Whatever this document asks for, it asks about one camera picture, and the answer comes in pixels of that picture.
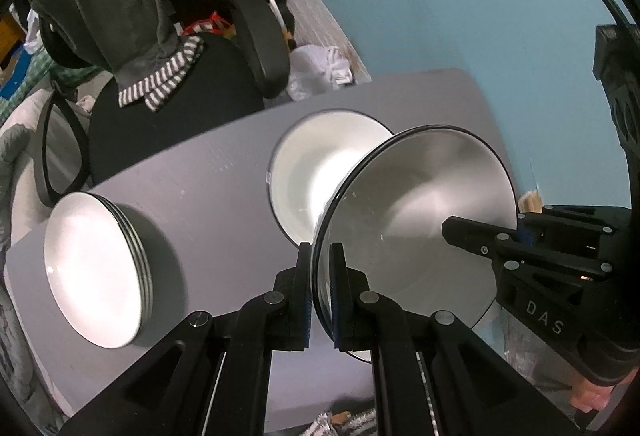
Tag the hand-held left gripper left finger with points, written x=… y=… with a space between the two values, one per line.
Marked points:
x=306 y=308

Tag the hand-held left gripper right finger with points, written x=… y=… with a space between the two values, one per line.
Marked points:
x=334 y=311

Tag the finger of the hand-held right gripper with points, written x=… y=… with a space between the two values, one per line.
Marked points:
x=575 y=221
x=475 y=236

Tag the white bowl with black rim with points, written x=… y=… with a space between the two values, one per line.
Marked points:
x=425 y=196
x=310 y=166

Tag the person's right hand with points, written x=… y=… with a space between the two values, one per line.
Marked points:
x=590 y=398

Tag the tan wooden brush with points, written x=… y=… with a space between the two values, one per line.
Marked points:
x=530 y=202

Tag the clear plastic sheet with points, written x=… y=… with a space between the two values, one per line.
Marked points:
x=530 y=356

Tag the white plastic bag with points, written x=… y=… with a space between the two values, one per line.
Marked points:
x=320 y=71

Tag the black office chair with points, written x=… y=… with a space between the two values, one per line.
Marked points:
x=200 y=81

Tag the red and white packet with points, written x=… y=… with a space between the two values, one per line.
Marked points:
x=210 y=24

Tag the grey quilted blanket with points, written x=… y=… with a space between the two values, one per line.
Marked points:
x=12 y=151

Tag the green checkered cloth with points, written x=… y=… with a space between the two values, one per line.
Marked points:
x=30 y=81

